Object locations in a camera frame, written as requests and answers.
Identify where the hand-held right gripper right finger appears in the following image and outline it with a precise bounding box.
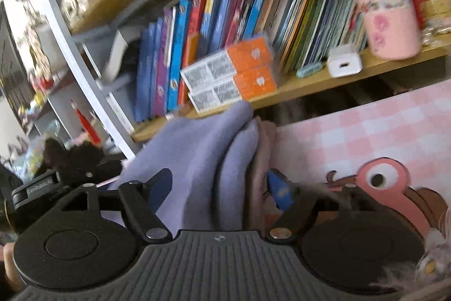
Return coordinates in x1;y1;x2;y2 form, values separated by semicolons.
264;169;385;245

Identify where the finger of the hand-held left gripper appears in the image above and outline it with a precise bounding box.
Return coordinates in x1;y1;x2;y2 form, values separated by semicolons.
58;160;124;187

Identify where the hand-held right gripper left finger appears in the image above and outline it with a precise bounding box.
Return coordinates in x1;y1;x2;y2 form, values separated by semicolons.
59;167;174;243

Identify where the brown and lavender sweater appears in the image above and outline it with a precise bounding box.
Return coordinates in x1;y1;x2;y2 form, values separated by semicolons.
106;100;279;234

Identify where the person's left hand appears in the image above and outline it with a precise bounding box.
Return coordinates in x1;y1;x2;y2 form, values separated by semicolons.
2;245;22;291

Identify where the brown plush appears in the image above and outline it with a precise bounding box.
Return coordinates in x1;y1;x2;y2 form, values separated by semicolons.
43;138;122;178

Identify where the clear plastic bag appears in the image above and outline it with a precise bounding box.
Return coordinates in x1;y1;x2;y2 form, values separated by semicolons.
14;125;60;178

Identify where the red tassel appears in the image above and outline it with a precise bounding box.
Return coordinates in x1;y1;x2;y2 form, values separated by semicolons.
70;100;101;144

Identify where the orange and white box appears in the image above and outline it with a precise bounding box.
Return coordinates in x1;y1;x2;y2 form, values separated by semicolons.
180;36;275;90
188;65;279;111

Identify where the thick black cover book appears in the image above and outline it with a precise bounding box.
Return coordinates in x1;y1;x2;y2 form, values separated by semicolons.
100;29;129;81

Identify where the teal eraser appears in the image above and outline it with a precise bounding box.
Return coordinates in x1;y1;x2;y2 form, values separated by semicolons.
296;62;323;78

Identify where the white and wooden bookshelf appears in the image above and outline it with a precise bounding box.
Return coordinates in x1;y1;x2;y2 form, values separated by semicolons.
0;0;451;161

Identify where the white charger plug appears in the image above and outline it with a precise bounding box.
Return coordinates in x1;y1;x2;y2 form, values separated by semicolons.
327;43;363;78

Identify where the fluffy grey charm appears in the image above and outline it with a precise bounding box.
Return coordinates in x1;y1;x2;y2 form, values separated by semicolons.
384;227;451;291

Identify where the row of colourful children's books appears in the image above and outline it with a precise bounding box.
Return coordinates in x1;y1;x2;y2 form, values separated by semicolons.
136;0;369;122

